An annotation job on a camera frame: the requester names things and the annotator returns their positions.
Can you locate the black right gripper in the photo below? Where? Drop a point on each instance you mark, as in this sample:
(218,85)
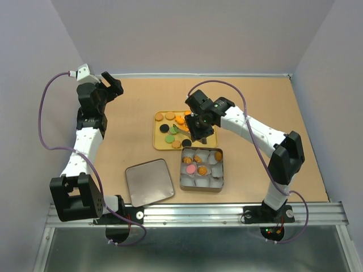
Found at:
(195,131)

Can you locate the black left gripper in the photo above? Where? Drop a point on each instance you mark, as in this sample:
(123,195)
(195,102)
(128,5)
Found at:
(112,91)

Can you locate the metal serving tongs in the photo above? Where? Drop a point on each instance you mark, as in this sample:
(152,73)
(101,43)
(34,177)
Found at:
(187,134)

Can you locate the dotted biscuit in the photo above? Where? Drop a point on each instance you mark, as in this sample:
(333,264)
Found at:
(218,156)
(170,115)

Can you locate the plain round tan cookie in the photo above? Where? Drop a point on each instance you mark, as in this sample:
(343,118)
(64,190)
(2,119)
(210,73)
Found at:
(159,117)

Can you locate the pink sandwich cookie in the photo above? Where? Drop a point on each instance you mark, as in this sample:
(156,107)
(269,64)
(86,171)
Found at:
(190,169)

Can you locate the gold tin lid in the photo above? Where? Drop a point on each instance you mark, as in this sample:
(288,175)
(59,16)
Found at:
(149,182)

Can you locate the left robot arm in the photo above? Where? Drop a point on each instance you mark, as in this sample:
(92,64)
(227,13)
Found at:
(77,193)

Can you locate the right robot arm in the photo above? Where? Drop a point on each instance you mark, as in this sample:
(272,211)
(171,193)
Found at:
(284,150)

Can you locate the black sandwich cookie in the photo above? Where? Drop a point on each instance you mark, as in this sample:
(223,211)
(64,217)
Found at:
(186,143)
(164,128)

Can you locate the green sandwich cookie upper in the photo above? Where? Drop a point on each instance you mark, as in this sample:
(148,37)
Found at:
(173,131)

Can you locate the green sandwich cookie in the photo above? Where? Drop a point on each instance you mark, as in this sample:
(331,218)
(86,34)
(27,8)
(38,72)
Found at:
(173,131)
(169,138)

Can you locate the yellow cookie tray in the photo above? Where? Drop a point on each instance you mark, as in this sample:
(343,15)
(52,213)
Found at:
(159,137)

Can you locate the flower shaped tan cookie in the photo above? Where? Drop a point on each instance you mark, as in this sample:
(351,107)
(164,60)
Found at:
(176,144)

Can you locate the black sandwich cookie left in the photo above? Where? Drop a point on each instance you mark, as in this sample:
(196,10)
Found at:
(164,128)

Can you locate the gold square cookie tin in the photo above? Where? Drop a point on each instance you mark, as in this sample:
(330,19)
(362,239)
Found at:
(212,182)

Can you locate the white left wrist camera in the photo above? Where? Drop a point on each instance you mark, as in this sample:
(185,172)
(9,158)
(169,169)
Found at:
(84,74)

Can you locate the aluminium front rail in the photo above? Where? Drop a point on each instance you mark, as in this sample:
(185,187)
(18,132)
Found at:
(230,215)

